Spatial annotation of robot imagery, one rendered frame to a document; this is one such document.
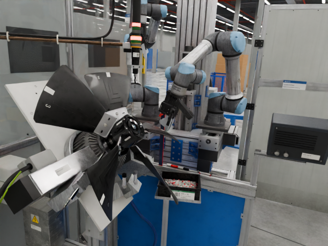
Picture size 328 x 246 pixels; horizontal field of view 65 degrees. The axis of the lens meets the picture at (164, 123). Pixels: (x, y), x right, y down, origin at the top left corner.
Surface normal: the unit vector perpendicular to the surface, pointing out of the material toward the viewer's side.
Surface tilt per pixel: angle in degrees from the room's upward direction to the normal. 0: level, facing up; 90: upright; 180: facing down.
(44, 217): 90
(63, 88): 73
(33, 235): 90
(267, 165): 90
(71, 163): 50
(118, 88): 35
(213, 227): 90
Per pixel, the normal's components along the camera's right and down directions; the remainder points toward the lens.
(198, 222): -0.37, 0.22
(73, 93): 0.65, -0.02
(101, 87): 0.16, -0.54
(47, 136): 0.74, -0.51
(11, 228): 0.93, 0.14
